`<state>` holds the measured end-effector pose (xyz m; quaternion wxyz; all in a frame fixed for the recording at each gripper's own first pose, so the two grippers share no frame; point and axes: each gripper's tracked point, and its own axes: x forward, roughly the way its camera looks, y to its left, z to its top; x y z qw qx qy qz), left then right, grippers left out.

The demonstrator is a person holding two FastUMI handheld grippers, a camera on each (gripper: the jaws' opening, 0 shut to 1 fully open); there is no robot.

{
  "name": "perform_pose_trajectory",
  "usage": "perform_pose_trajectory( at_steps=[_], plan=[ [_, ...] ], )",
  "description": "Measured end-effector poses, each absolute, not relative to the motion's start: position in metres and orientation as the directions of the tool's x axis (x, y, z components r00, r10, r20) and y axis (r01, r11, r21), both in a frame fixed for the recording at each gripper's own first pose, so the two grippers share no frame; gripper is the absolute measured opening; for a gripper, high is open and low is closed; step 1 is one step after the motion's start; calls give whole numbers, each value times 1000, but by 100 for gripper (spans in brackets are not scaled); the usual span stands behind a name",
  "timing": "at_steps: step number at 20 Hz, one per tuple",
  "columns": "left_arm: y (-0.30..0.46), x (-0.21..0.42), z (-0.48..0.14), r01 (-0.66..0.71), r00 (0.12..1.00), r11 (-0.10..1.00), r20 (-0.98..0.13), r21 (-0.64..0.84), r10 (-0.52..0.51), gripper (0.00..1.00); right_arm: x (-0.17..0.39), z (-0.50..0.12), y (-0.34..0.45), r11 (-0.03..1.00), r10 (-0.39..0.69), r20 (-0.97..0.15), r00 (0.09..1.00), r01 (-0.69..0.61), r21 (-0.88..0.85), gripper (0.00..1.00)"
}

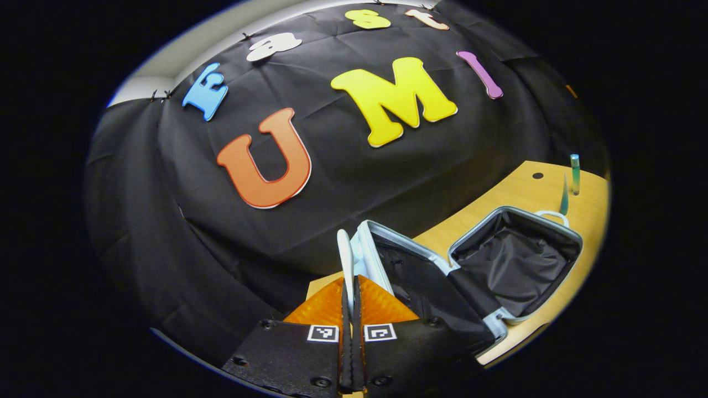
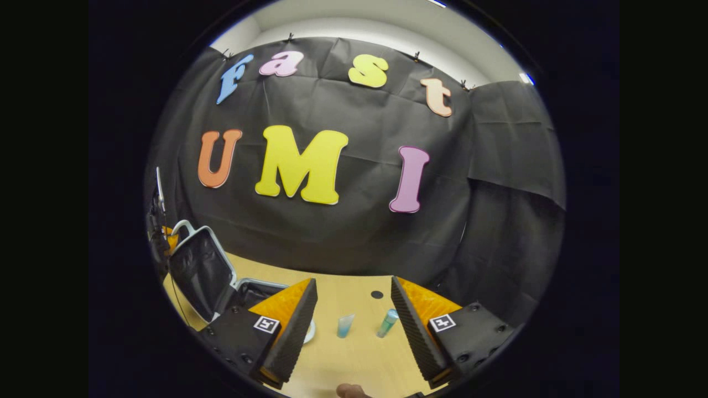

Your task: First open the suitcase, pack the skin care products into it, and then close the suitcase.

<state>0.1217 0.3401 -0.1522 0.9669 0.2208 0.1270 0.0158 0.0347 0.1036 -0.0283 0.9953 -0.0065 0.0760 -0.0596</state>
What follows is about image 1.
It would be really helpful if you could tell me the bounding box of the light blue suitcase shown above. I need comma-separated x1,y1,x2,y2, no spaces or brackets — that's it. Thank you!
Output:
336,206,584,348

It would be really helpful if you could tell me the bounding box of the black backdrop cloth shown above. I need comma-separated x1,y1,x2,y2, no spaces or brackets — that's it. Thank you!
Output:
83,0,609,365

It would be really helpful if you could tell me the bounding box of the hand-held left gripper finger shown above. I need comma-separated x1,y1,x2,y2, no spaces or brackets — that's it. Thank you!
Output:
352,275,479,398
221,276,352,398

